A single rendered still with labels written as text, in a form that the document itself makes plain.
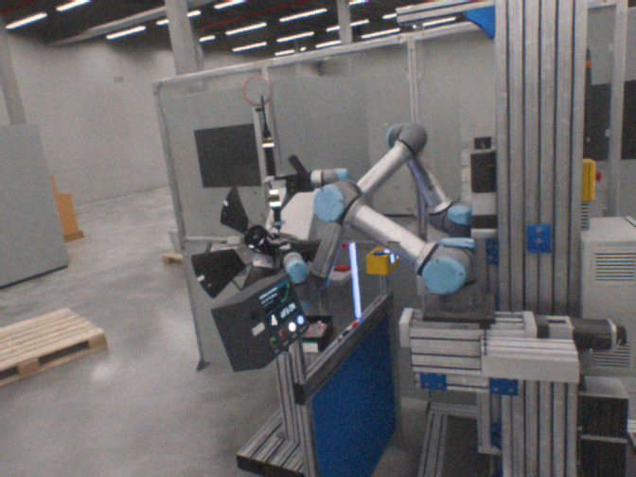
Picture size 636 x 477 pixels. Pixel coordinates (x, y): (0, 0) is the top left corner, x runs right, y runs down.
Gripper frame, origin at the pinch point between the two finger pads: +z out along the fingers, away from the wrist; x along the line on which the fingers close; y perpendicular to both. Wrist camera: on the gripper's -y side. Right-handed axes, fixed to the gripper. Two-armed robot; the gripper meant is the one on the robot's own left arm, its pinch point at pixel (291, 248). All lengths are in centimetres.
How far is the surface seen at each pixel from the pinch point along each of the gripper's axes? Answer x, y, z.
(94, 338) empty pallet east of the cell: 89, 166, 209
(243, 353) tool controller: 5, 24, -78
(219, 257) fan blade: 1.6, 32.3, 21.1
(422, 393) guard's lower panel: 115, -58, 45
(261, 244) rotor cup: -2.6, 12.0, 8.9
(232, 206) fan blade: -17.5, 21.3, 37.5
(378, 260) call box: 17.0, -37.0, 6.7
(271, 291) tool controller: -7, 13, -68
